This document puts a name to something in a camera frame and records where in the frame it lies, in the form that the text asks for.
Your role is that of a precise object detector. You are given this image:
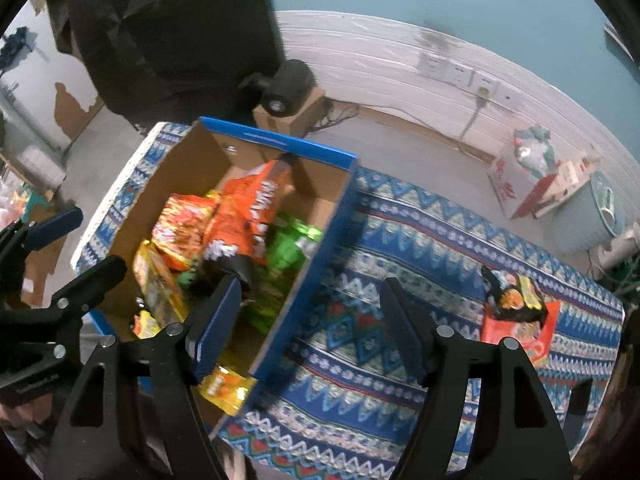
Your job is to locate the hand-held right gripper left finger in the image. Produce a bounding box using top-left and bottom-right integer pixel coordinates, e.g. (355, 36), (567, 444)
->
(42, 275), (243, 480)

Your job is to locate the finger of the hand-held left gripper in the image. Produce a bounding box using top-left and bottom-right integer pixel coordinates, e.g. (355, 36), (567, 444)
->
(47, 254), (128, 313)
(20, 206), (84, 252)

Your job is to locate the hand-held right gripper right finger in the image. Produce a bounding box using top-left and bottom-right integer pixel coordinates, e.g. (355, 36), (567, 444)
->
(379, 276), (573, 480)

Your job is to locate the yellow snack packet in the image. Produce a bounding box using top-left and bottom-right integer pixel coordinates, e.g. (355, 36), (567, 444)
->
(196, 364), (259, 417)
(131, 239), (188, 337)

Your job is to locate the orange chip print snack bag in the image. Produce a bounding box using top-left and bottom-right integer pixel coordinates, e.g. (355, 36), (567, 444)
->
(151, 193), (222, 272)

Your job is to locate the green snack bag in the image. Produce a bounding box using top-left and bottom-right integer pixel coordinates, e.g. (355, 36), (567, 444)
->
(241, 211), (324, 335)

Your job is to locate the blue cardboard box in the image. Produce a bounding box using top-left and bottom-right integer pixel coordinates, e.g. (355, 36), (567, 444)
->
(71, 116), (359, 442)

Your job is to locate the large orange black snack bag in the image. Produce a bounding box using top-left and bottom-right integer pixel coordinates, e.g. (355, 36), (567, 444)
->
(201, 159), (297, 288)

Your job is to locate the blue patterned tablecloth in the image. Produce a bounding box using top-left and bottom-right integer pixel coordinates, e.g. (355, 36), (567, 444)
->
(70, 120), (627, 480)

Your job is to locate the black orange snack packet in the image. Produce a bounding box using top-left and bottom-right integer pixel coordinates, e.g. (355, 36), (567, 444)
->
(481, 264), (549, 324)

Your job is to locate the plain orange snack packet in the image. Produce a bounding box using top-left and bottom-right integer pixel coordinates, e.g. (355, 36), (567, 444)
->
(479, 300), (562, 368)

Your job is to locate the red white carton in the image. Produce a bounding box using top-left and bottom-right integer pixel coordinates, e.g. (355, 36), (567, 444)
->
(487, 147), (603, 220)

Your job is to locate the black phone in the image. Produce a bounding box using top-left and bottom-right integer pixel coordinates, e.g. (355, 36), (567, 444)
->
(562, 377), (594, 435)

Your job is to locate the grey blue bucket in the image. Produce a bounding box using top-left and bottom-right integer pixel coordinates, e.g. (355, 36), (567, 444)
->
(552, 170), (627, 256)

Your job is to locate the clear green plastic bag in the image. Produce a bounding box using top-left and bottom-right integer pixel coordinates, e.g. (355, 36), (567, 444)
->
(512, 124), (557, 180)

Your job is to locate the dark hanging jacket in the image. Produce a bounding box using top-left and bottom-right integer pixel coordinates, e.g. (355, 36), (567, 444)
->
(56, 0), (287, 127)

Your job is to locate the small brown cardboard box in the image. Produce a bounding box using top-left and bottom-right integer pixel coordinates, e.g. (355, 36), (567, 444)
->
(251, 86), (329, 137)

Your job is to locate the white plug cable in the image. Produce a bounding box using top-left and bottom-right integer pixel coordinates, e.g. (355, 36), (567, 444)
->
(456, 86), (493, 157)

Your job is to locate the black cable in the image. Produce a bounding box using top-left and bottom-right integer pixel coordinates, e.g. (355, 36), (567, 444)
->
(304, 101), (362, 133)

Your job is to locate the black camera on box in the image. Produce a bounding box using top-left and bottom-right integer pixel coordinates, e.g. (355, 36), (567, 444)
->
(241, 58), (317, 117)

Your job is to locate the white wall socket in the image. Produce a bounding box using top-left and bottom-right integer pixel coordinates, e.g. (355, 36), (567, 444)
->
(471, 71), (519, 110)
(416, 51), (474, 87)

